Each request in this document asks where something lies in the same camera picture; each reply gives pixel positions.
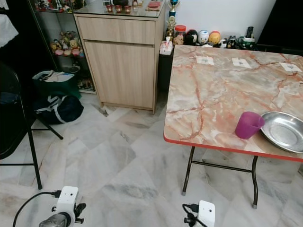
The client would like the dark blue duffel bag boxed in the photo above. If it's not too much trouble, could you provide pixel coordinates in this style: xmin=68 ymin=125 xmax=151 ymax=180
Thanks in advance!
xmin=34 ymin=94 xmax=85 ymax=125

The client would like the black folding chair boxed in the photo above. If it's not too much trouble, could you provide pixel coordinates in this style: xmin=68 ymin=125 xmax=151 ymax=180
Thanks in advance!
xmin=0 ymin=64 xmax=64 ymax=190

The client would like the purple plastic cup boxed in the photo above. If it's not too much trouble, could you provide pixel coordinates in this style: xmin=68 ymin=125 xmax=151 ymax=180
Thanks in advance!
xmin=235 ymin=112 xmax=265 ymax=140

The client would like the green shopping bag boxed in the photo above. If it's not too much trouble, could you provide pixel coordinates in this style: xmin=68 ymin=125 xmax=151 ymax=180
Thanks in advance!
xmin=32 ymin=70 xmax=82 ymax=100

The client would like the marble pattern folding table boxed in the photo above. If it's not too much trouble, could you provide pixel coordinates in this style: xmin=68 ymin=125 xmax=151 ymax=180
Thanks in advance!
xmin=163 ymin=45 xmax=303 ymax=209

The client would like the silver metal plate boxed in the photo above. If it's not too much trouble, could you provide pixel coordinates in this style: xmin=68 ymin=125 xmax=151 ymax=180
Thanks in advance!
xmin=259 ymin=112 xmax=303 ymax=153

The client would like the light wooden cabinet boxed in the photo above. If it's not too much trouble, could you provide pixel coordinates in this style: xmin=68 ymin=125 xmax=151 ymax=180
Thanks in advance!
xmin=73 ymin=4 xmax=167 ymax=114

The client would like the white paper card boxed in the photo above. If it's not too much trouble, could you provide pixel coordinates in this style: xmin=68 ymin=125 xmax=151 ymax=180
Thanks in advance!
xmin=196 ymin=56 xmax=214 ymax=65
xmin=280 ymin=62 xmax=303 ymax=73
xmin=232 ymin=58 xmax=252 ymax=69

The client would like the glass display shelf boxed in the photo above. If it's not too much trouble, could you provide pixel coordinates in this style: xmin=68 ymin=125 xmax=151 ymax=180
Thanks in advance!
xmin=28 ymin=0 xmax=96 ymax=94

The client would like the white pink tissue box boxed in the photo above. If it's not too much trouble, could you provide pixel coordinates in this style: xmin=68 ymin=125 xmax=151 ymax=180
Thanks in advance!
xmin=160 ymin=41 xmax=174 ymax=55

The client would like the black round figurine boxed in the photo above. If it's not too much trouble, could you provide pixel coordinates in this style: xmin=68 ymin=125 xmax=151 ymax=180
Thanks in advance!
xmin=185 ymin=29 xmax=198 ymax=46

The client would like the white round figurine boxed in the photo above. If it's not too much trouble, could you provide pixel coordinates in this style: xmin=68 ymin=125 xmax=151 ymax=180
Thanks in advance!
xmin=197 ymin=30 xmax=210 ymax=46

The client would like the yellow orange round figurine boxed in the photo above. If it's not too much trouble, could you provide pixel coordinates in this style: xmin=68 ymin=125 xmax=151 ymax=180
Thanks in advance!
xmin=208 ymin=30 xmax=222 ymax=46

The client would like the red lid plastic jar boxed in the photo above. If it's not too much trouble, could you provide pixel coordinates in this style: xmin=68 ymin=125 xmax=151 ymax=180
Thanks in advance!
xmin=174 ymin=25 xmax=187 ymax=45

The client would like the green round tin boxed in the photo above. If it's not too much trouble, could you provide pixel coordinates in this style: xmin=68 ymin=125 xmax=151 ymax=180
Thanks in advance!
xmin=241 ymin=37 xmax=256 ymax=50

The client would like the white cloth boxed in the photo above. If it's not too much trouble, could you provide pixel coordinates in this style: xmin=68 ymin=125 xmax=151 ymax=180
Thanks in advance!
xmin=0 ymin=13 xmax=18 ymax=48

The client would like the gold trophy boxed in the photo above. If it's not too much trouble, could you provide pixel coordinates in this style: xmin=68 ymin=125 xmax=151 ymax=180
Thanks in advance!
xmin=166 ymin=0 xmax=180 ymax=42

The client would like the black television screen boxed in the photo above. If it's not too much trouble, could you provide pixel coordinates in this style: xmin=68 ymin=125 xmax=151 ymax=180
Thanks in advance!
xmin=258 ymin=0 xmax=303 ymax=48

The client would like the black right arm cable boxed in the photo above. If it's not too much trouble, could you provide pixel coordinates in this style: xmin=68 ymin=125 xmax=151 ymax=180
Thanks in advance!
xmin=182 ymin=203 xmax=200 ymax=227

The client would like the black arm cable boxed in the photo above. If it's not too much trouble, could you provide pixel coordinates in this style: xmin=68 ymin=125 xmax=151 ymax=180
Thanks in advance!
xmin=12 ymin=190 xmax=62 ymax=227
xmin=182 ymin=203 xmax=200 ymax=227

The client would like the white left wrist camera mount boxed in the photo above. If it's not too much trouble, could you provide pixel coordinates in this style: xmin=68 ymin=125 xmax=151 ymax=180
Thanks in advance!
xmin=55 ymin=186 xmax=80 ymax=223

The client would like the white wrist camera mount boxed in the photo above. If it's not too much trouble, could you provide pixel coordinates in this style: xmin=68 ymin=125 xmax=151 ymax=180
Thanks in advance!
xmin=197 ymin=201 xmax=215 ymax=227
xmin=55 ymin=186 xmax=80 ymax=223

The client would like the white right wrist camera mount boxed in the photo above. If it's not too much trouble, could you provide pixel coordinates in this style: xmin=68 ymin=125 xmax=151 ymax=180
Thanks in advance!
xmin=197 ymin=201 xmax=215 ymax=227

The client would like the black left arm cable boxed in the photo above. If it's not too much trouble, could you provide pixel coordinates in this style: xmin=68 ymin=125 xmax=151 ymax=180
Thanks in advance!
xmin=12 ymin=190 xmax=62 ymax=227

